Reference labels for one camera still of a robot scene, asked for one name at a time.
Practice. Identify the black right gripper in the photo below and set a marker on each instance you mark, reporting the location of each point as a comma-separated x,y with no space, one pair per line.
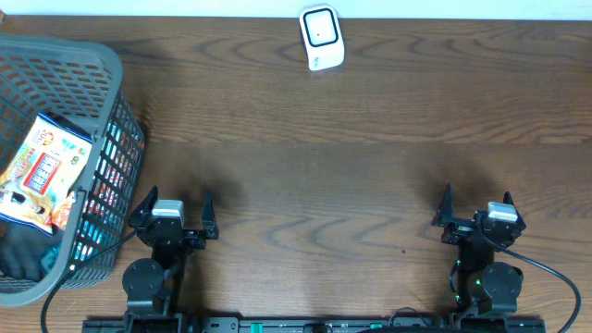
459,228

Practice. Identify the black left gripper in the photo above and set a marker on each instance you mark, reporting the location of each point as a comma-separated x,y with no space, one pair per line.
195,240

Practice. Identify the yellow snack bag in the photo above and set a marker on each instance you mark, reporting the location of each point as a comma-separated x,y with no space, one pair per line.
42,173

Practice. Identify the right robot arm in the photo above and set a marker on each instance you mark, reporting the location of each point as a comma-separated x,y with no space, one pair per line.
484,287

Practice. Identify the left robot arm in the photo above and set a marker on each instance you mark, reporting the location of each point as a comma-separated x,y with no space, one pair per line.
153,284

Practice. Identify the white barcode scanner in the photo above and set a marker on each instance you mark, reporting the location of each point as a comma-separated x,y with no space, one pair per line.
322,37

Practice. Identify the orange snack packet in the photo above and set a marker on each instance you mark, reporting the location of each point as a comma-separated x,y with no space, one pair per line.
61,212

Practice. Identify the grey plastic shopping basket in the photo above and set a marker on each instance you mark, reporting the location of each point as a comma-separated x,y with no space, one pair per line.
78,85

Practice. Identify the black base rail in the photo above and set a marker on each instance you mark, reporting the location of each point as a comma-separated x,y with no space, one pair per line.
400,323

